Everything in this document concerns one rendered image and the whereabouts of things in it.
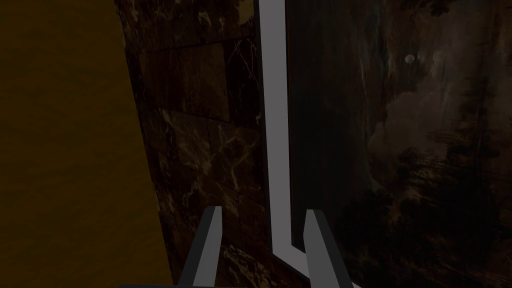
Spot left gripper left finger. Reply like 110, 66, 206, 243
177, 205, 223, 287

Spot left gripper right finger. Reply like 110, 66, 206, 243
302, 209, 355, 288

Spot dark landscape painting, grey frame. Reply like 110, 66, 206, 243
253, 0, 512, 288

